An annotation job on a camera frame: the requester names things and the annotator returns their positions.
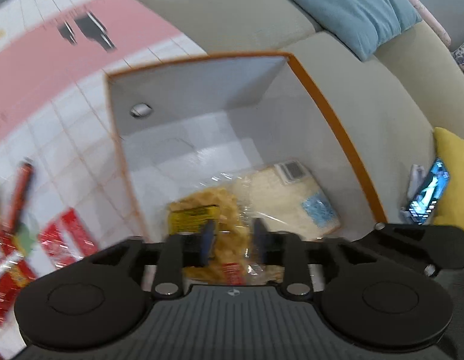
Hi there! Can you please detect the peanut snack bag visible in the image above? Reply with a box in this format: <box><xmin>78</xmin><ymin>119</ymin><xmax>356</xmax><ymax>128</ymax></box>
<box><xmin>0</xmin><ymin>228</ymin><xmax>36</xmax><ymax>327</ymax></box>

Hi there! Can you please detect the yellow waffle snack bag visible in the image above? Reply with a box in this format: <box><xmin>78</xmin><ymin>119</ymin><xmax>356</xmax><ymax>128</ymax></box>
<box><xmin>168</xmin><ymin>187</ymin><xmax>284</xmax><ymax>285</ymax></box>

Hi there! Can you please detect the pink sausage stick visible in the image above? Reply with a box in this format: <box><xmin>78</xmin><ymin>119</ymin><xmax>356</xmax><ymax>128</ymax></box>
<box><xmin>6</xmin><ymin>158</ymin><xmax>35</xmax><ymax>234</ymax></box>

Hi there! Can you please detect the bagged sliced white bread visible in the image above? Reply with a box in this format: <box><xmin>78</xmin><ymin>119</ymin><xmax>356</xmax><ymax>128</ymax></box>
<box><xmin>232</xmin><ymin>160</ymin><xmax>341</xmax><ymax>241</ymax></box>

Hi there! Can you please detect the yellow cushion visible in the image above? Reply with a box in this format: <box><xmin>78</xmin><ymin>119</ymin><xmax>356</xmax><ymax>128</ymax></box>
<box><xmin>433</xmin><ymin>127</ymin><xmax>464</xmax><ymax>231</ymax></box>

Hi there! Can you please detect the smartphone with lit screen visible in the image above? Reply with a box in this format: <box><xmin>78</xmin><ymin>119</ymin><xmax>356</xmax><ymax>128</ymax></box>
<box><xmin>401</xmin><ymin>158</ymin><xmax>450</xmax><ymax>225</ymax></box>

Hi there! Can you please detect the red snack packet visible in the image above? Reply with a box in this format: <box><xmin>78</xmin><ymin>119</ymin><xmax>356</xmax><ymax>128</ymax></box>
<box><xmin>38</xmin><ymin>208</ymin><xmax>98</xmax><ymax>269</ymax></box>

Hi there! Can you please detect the beige fabric sofa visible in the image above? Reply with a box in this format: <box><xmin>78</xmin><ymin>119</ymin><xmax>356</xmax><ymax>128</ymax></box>
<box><xmin>138</xmin><ymin>0</ymin><xmax>464</xmax><ymax>223</ymax></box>

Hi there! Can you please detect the orange white cardboard box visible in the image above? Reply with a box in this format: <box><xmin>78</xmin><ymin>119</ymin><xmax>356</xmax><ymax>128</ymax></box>
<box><xmin>106</xmin><ymin>51</ymin><xmax>387</xmax><ymax>242</ymax></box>

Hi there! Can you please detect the light blue cushion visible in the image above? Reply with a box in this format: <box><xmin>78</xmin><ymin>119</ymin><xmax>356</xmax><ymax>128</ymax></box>
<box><xmin>292</xmin><ymin>0</ymin><xmax>422</xmax><ymax>61</ymax></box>

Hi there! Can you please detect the pink white checkered mat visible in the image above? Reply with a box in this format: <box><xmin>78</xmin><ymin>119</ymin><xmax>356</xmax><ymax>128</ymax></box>
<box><xmin>0</xmin><ymin>0</ymin><xmax>211</xmax><ymax>360</ymax></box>

